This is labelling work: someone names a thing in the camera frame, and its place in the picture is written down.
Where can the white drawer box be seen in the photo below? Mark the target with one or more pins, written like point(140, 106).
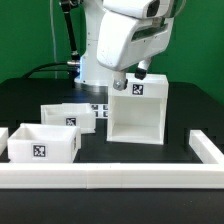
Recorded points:
point(38, 143)
point(70, 114)

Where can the white rear drawer box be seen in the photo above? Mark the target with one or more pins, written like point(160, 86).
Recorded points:
point(70, 114)

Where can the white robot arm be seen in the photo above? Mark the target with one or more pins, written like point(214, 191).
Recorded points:
point(93, 76)

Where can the white drawer cabinet frame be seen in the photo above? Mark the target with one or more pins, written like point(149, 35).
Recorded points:
point(138, 113)

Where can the white marker base sheet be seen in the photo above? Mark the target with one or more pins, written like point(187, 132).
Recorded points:
point(101, 110)

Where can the white U-shaped fence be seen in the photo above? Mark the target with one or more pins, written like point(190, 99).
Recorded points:
point(209, 173)

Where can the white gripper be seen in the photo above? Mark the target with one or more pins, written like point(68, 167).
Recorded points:
point(125, 41)

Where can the white front drawer box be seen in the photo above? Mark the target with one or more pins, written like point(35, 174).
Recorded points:
point(38, 143)

